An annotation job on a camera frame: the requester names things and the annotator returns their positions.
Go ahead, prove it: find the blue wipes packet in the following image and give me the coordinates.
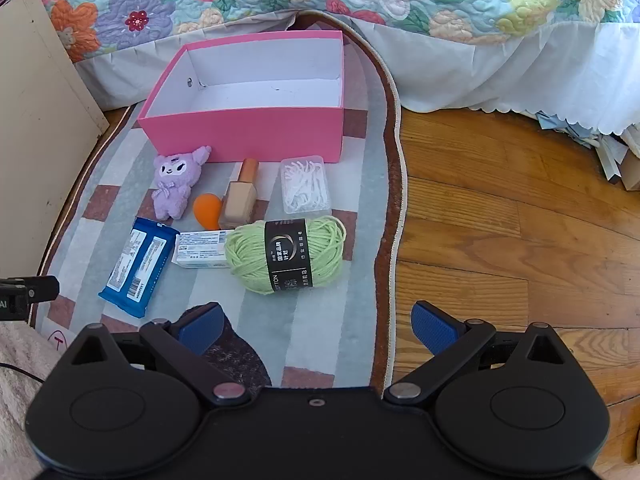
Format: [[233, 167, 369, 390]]
[[98, 217, 181, 318]]

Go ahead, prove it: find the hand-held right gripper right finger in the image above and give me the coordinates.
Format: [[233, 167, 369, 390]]
[[382, 300, 576, 404]]

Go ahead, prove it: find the pink cardboard box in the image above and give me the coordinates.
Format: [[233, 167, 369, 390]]
[[137, 30, 346, 164]]

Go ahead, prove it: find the purple plush toy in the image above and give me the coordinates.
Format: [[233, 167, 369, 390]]
[[151, 145, 213, 221]]

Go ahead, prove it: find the black cable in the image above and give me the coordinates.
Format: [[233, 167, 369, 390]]
[[0, 360, 47, 387]]

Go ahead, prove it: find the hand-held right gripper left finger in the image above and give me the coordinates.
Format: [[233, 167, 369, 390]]
[[62, 302, 253, 408]]

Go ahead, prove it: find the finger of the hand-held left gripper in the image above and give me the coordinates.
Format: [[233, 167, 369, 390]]
[[0, 275, 60, 304], [0, 284, 29, 321]]

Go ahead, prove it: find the pile of papers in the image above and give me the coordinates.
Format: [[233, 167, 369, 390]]
[[535, 109, 640, 192]]

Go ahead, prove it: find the white bed skirt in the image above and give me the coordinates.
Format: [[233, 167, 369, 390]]
[[74, 12, 640, 137]]

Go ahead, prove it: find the checked floor rug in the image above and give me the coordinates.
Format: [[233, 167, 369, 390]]
[[27, 10, 416, 392]]

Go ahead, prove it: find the pink fluffy cloth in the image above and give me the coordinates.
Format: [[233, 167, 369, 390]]
[[0, 317, 77, 480]]

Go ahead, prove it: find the small white carton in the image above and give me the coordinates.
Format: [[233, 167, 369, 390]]
[[171, 230, 236, 270]]

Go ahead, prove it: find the clear floss pick box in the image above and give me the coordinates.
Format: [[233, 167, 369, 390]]
[[279, 155, 332, 215]]

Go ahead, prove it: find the orange makeup sponge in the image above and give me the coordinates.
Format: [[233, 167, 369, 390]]
[[193, 194, 224, 231]]

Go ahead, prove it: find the green yarn ball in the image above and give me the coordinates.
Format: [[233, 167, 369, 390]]
[[224, 214, 347, 296]]

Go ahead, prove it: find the beige foundation bottle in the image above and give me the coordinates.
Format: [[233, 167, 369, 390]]
[[218, 158, 260, 231]]

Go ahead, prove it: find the beige cabinet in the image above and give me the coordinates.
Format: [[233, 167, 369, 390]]
[[0, 0, 111, 282]]

